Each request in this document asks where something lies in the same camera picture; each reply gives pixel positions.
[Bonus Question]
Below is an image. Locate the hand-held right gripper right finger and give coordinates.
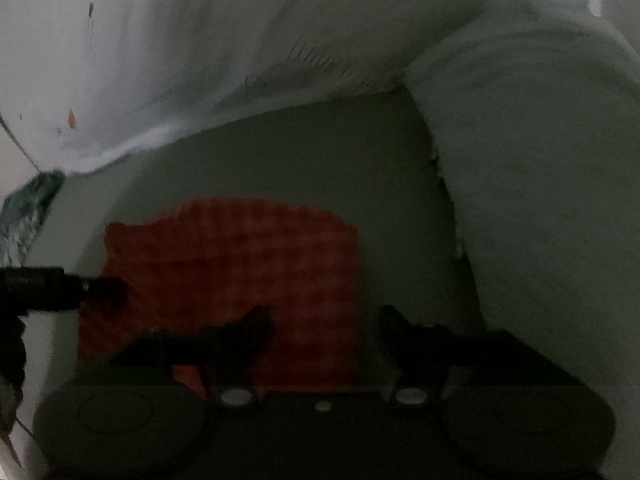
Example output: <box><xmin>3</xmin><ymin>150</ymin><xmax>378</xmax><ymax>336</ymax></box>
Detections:
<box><xmin>376</xmin><ymin>304</ymin><xmax>532</xmax><ymax>407</ymax></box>

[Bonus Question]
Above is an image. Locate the green patterned cloth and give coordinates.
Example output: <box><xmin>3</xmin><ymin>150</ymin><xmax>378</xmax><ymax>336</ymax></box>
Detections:
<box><xmin>0</xmin><ymin>169</ymin><xmax>67</xmax><ymax>267</ymax></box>

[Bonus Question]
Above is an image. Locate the grey bed sheet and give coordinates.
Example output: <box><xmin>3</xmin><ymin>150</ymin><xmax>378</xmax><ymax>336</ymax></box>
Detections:
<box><xmin>30</xmin><ymin>85</ymin><xmax>486</xmax><ymax>391</ymax></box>

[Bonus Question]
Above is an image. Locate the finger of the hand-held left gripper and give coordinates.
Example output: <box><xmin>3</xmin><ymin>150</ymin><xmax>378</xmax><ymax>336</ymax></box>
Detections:
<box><xmin>82</xmin><ymin>274</ymin><xmax>129</xmax><ymax>310</ymax></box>

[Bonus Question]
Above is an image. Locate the white pillow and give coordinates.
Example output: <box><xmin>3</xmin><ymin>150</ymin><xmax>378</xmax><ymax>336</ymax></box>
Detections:
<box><xmin>404</xmin><ymin>8</ymin><xmax>640</xmax><ymax>392</ymax></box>

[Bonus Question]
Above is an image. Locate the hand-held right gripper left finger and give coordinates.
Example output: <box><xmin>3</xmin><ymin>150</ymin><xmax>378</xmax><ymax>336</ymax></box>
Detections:
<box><xmin>110</xmin><ymin>304</ymin><xmax>275</xmax><ymax>407</ymax></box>

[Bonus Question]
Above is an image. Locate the red checked cloth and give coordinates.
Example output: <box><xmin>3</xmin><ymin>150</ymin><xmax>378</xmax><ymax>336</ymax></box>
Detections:
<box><xmin>76</xmin><ymin>197</ymin><xmax>365</xmax><ymax>394</ymax></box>

